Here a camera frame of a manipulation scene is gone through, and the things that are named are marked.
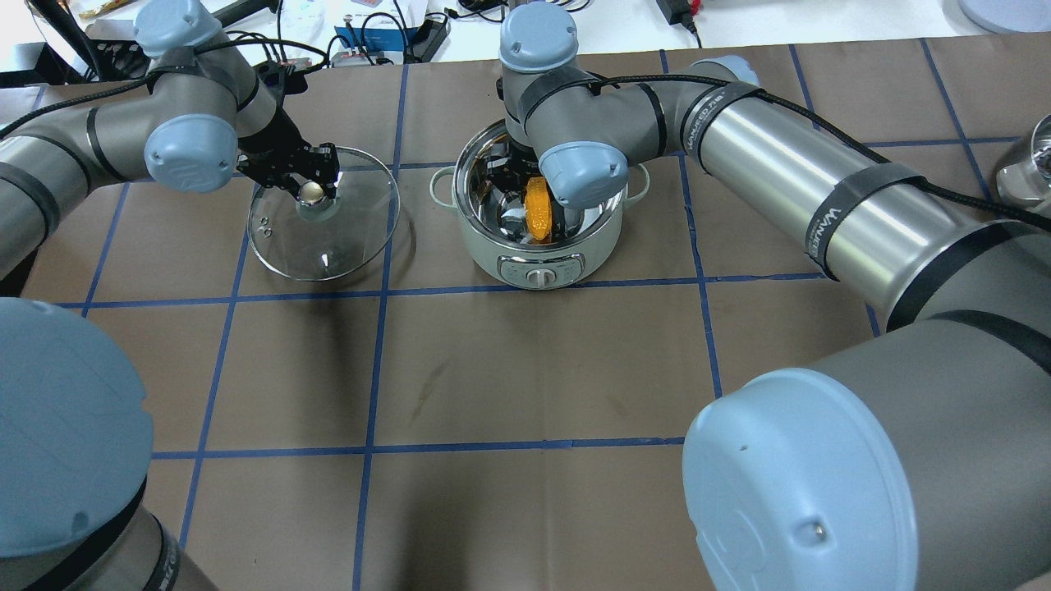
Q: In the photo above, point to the pale green electric pot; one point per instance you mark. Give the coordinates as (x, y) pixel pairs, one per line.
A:
(512, 225)

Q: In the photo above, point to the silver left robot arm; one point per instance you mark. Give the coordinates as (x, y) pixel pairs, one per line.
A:
(76, 439)

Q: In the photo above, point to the orange corn cob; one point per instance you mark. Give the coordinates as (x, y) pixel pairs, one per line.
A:
(539, 216)

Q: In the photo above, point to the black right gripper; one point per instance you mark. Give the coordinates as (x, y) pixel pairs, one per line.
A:
(511, 175)

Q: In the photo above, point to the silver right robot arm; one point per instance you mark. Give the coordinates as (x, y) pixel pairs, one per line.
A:
(915, 461)

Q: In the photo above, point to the blue white box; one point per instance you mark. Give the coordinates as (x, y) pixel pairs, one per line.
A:
(400, 31)

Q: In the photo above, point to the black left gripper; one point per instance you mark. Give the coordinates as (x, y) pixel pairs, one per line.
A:
(277, 135)

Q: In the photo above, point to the glass pot lid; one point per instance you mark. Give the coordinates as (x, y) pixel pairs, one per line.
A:
(319, 240)

